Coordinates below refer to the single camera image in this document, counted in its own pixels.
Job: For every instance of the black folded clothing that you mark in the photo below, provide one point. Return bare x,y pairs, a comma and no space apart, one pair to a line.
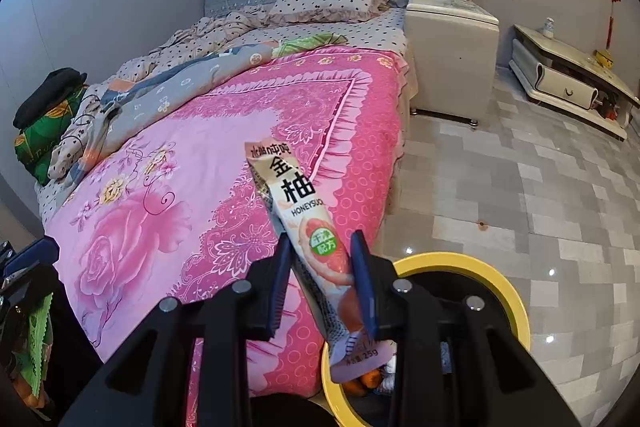
50,94

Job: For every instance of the cream marble top cabinet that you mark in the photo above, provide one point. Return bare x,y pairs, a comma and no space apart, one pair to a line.
555,77

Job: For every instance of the polka dot rolled pillow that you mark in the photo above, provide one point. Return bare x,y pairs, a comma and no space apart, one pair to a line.
80,142

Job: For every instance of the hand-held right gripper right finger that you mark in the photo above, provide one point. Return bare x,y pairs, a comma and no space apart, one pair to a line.
362,287

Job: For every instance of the polka dot bed sheet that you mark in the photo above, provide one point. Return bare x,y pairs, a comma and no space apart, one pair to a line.
380,32

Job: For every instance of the polka dot ruffled pillow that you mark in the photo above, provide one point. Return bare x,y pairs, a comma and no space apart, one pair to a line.
330,2

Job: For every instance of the green floral sheet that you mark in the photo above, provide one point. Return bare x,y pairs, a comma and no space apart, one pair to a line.
310,43

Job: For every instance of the cream nightstand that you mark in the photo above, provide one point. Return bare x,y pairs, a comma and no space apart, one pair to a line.
450,62

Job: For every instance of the small white bottle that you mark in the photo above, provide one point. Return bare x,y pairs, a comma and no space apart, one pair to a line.
549,28

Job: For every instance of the green snack wrapper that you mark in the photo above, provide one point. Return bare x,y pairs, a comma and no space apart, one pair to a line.
39,347

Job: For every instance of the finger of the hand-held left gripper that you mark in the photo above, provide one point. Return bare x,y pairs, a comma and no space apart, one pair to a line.
32,254

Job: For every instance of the grey floral blanket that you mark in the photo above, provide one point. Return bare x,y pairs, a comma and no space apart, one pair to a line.
175,87

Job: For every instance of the white tissue wad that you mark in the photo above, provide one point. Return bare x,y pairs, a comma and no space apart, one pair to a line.
389,377

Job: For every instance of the green floral folded quilt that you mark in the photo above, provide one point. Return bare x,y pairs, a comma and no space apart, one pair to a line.
40,142

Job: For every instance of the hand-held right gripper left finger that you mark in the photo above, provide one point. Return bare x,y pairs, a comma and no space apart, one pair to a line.
277,292

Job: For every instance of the polka dot quilt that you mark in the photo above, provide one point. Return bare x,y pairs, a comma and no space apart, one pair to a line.
210,32

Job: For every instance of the yellow rimmed trash bin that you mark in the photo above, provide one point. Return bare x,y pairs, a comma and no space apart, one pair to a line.
500,297

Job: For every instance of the pink floral blanket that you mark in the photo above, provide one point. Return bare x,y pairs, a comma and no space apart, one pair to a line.
175,207

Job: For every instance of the orange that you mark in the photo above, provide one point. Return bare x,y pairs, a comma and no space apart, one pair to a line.
362,382

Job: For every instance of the long snack packet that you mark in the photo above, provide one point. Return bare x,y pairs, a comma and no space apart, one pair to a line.
310,237

